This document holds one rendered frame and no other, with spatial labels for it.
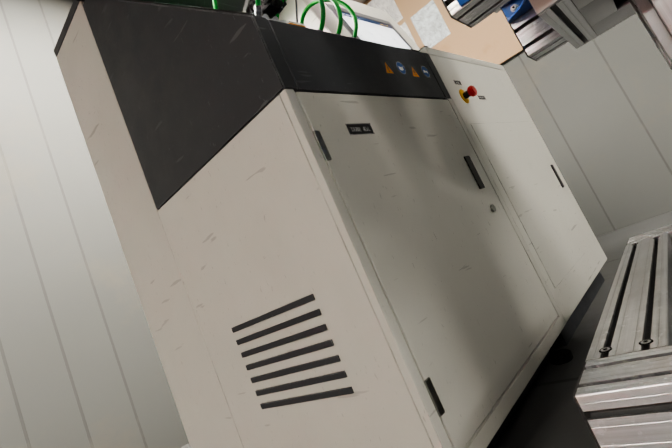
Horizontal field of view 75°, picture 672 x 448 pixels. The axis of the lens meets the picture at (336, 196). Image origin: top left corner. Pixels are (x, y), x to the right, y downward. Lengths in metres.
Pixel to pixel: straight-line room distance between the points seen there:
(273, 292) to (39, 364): 1.53
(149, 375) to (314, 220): 1.77
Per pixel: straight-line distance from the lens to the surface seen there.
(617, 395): 0.56
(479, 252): 1.09
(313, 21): 1.75
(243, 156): 0.92
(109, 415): 2.37
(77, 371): 2.34
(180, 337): 1.30
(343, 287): 0.78
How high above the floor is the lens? 0.45
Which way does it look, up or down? 9 degrees up
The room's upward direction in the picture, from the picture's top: 24 degrees counter-clockwise
